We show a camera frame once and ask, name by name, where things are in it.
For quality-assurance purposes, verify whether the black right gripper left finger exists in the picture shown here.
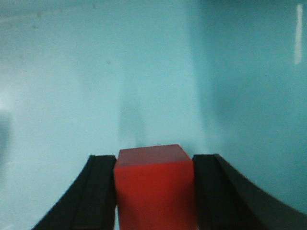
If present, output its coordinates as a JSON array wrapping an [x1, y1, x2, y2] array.
[[34, 155, 117, 230]]

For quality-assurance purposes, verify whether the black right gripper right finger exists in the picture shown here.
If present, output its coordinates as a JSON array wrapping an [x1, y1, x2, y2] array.
[[193, 154, 307, 230]]

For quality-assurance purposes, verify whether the red cube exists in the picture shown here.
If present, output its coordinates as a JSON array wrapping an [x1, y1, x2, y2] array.
[[114, 144, 198, 230]]

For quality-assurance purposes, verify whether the light blue plastic bin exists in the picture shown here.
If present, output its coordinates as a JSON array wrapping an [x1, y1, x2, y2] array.
[[0, 0, 307, 230]]

